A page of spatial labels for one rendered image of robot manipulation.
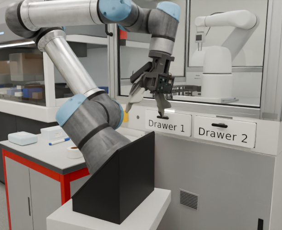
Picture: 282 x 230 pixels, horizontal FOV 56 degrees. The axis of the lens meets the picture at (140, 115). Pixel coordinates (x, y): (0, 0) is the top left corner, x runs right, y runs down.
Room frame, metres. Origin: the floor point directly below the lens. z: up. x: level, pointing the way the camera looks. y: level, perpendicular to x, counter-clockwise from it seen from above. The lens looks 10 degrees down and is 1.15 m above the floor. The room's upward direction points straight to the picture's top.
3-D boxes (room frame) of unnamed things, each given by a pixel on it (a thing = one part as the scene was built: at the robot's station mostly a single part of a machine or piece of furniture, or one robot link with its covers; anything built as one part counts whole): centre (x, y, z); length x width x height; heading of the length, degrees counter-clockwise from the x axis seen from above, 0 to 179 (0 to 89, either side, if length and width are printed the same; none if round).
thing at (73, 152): (1.18, 0.30, 0.78); 0.07 x 0.07 x 0.04
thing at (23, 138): (1.42, 0.65, 0.78); 0.15 x 0.10 x 0.04; 52
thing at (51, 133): (1.54, 0.51, 0.79); 0.13 x 0.09 x 0.05; 141
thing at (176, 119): (1.41, -0.14, 0.87); 0.29 x 0.02 x 0.11; 50
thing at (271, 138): (1.75, -0.48, 0.87); 1.02 x 0.95 x 0.14; 50
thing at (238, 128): (1.21, -0.38, 0.87); 0.29 x 0.02 x 0.11; 50
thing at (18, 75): (2.78, 0.94, 1.13); 1.78 x 1.14 x 0.45; 50
